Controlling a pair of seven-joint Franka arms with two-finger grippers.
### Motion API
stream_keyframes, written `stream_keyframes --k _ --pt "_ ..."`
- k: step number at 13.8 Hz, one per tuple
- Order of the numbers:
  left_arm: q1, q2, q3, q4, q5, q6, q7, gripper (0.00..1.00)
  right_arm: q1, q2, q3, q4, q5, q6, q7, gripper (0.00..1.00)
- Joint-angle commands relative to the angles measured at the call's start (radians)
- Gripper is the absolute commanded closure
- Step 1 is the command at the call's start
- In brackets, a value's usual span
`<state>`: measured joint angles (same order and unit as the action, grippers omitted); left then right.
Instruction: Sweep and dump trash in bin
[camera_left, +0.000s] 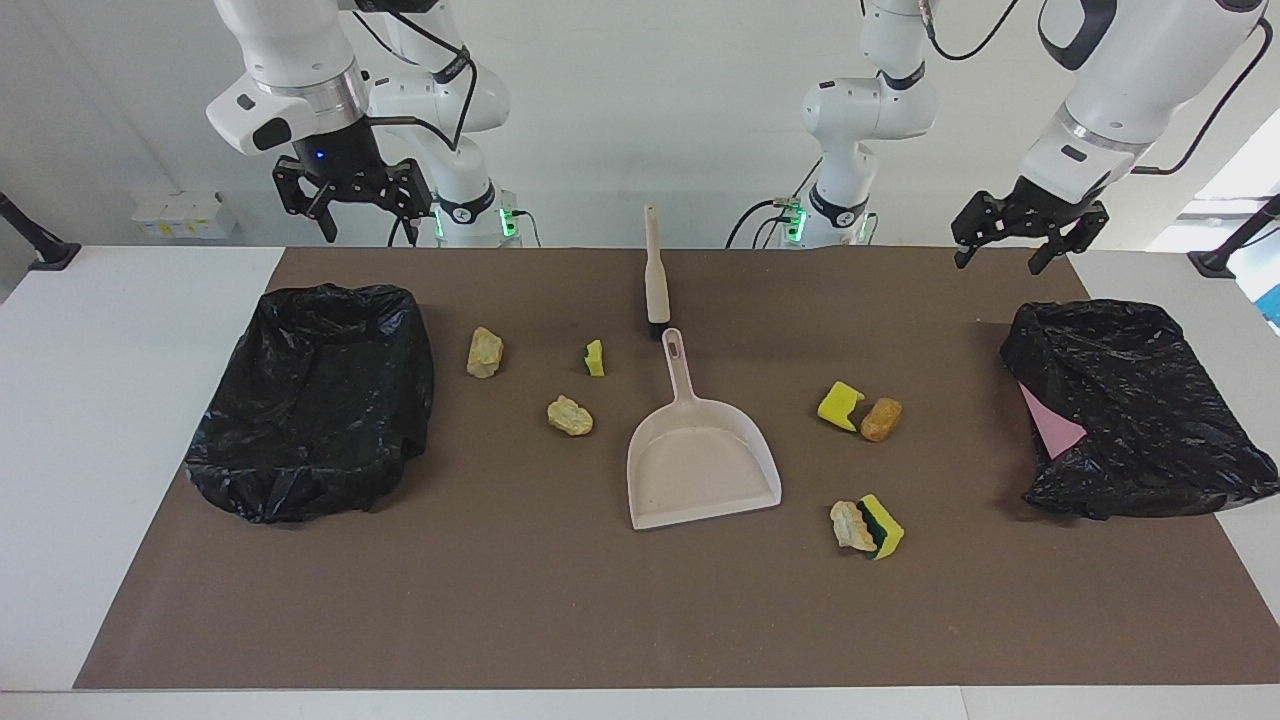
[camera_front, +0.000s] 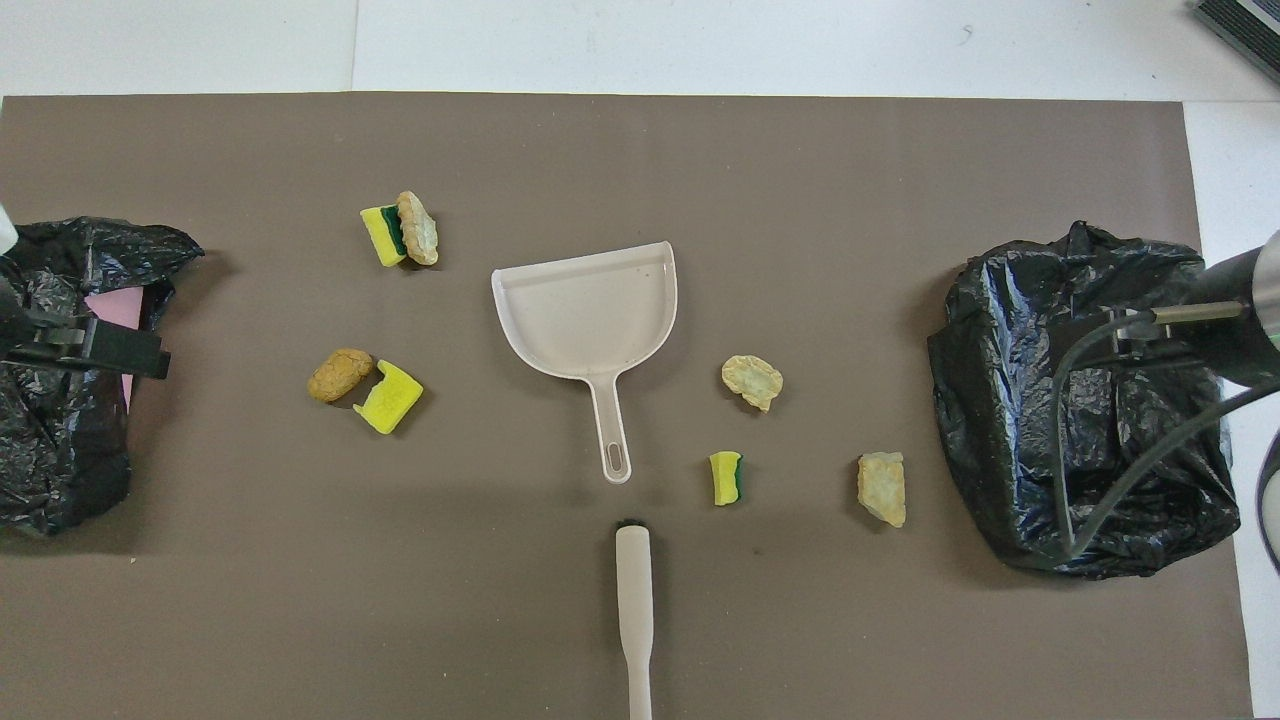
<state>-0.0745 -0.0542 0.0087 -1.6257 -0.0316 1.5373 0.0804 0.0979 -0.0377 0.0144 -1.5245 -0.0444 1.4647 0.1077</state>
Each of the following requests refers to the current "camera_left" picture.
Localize pale lumpy bread chunk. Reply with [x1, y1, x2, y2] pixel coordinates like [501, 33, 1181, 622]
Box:
[546, 395, 595, 438]

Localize yellow green scouring sponge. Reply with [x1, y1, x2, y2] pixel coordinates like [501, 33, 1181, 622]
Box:
[858, 494, 905, 561]

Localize beige hand brush black bristles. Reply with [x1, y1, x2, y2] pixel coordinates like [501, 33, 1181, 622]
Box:
[643, 205, 673, 341]

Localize yellow notched sponge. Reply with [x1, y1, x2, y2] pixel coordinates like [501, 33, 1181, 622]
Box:
[817, 380, 867, 433]

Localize beige plastic dustpan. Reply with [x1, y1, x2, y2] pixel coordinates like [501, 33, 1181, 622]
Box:
[627, 328, 783, 531]

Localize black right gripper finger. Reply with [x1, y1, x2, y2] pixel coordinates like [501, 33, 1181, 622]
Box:
[395, 188, 435, 245]
[303, 188, 339, 245]

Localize black camera stand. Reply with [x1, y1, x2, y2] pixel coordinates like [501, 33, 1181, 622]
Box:
[0, 192, 81, 272]
[1188, 193, 1280, 279]

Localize pink bin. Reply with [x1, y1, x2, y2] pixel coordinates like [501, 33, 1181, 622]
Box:
[1018, 382, 1088, 461]

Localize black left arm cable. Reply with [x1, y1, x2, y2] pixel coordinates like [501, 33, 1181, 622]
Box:
[1130, 15, 1276, 176]

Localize brown table mat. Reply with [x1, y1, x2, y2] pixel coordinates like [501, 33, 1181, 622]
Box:
[75, 247, 1280, 691]

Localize black bag on pink bin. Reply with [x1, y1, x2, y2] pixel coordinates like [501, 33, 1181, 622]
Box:
[1000, 298, 1280, 521]

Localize black bag lined bin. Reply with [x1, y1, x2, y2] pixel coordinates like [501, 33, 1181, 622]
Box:
[185, 284, 436, 524]

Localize pale elongated bread chunk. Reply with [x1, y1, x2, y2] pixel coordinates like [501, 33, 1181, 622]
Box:
[466, 326, 505, 380]

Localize brown bread roll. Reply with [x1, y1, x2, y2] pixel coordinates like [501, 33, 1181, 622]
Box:
[860, 397, 903, 443]

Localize white cardboard box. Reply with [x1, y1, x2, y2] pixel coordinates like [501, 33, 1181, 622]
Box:
[130, 190, 239, 241]

